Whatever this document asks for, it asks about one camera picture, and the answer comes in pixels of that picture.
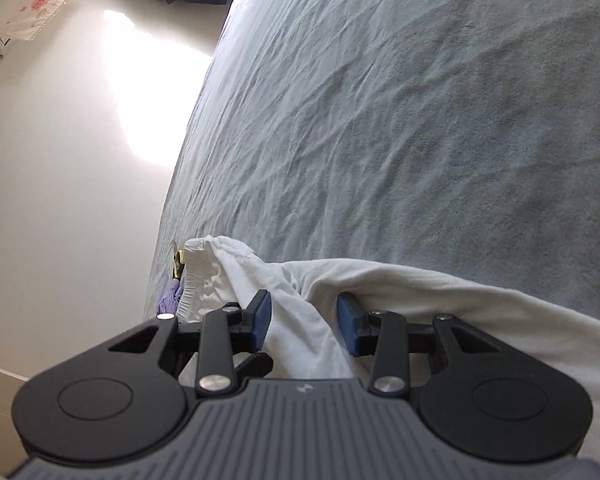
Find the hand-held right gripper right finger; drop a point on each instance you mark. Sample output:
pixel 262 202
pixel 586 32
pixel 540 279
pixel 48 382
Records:
pixel 347 320

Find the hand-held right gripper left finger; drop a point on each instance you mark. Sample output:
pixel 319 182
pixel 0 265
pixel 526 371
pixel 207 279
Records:
pixel 262 315

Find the white pants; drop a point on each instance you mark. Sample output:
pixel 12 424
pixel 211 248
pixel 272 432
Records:
pixel 430 290

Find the purple garment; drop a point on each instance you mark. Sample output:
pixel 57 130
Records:
pixel 170 300

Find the grey bedsheet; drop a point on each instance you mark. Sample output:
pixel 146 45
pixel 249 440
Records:
pixel 405 110

